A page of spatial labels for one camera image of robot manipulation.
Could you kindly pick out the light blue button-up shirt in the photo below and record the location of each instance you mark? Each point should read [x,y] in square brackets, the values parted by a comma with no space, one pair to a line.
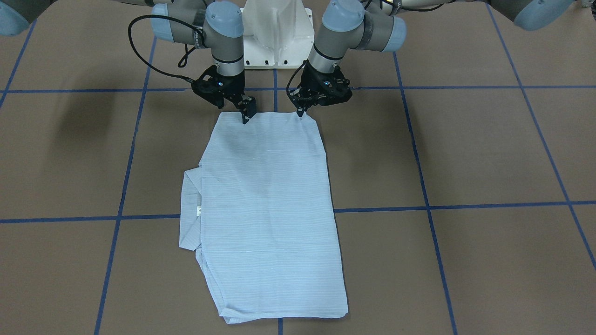
[258,213]

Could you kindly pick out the brown paper table cover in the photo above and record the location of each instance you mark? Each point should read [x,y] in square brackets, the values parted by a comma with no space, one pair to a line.
[462,173]

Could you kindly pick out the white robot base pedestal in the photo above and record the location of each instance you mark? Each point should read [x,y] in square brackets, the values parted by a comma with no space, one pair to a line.
[278,34]

